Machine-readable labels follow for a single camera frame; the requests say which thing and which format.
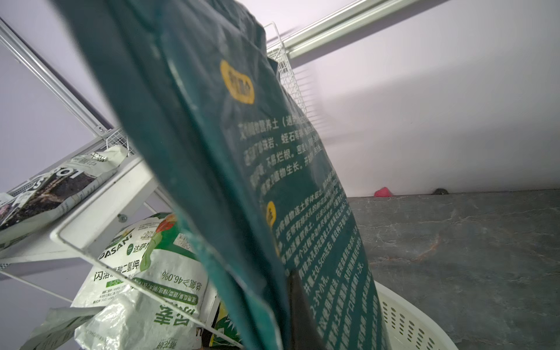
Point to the tall green soil bag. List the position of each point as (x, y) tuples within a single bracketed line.
[(248, 175)]

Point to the white fertilizer bag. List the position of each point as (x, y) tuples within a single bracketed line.
[(156, 311)]

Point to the black rose soil bag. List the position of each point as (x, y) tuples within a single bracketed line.
[(55, 193)]

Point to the white three-tier shelf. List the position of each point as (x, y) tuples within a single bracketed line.
[(89, 229)]

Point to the green yellow packet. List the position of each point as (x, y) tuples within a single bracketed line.
[(224, 325)]

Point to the white perforated plastic basket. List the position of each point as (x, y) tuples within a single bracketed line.
[(408, 327)]

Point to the pink object at wall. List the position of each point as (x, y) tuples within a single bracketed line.
[(383, 193)]

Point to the white wire wall rack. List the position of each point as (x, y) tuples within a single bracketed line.
[(277, 51)]

